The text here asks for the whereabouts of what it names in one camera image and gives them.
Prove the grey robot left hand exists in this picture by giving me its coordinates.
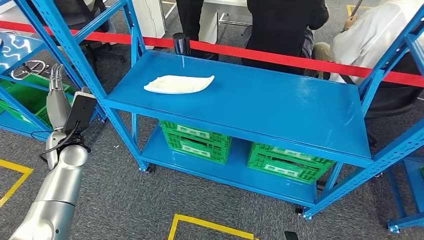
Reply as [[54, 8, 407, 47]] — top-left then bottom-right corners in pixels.
[[46, 63, 71, 132]]

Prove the white desk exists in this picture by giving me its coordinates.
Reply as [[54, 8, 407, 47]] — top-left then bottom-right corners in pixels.
[[198, 0, 253, 45]]

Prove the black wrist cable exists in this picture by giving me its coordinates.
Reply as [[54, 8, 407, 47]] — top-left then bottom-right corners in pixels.
[[30, 120, 92, 165]]

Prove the chrome round wire frame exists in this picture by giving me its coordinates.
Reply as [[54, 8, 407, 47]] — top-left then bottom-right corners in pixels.
[[10, 60, 50, 81]]

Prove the white panel board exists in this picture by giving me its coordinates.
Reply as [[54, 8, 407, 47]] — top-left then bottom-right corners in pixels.
[[132, 0, 167, 50]]

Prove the black-topped stanchion post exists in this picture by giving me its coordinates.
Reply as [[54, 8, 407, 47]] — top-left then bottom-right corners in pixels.
[[172, 32, 192, 57]]

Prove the white moulded plastic part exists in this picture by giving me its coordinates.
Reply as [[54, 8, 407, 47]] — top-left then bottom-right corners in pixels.
[[143, 74, 216, 95]]

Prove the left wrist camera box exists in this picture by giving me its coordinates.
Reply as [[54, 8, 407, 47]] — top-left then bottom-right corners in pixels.
[[62, 91, 99, 133]]

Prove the red barrier belt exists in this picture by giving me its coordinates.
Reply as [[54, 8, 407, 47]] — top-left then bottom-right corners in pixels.
[[0, 19, 133, 46], [143, 35, 424, 89]]

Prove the black office chair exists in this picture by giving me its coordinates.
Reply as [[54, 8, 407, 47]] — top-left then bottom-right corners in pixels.
[[26, 0, 127, 79], [362, 51, 424, 148]]

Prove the yellow floor tape square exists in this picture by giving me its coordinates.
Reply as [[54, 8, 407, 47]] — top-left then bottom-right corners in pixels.
[[167, 213, 261, 240], [0, 158, 35, 209]]

